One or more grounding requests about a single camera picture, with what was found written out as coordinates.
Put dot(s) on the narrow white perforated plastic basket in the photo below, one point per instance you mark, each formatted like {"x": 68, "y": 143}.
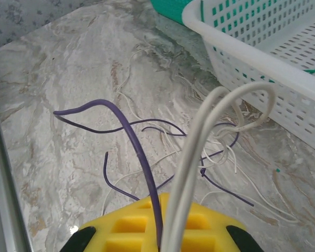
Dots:
{"x": 252, "y": 60}

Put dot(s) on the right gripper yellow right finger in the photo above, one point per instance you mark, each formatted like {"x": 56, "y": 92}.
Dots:
{"x": 212, "y": 236}

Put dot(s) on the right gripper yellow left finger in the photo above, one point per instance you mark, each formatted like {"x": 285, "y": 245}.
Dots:
{"x": 126, "y": 231}

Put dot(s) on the aluminium rail frame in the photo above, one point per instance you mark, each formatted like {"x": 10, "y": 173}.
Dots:
{"x": 5, "y": 197}

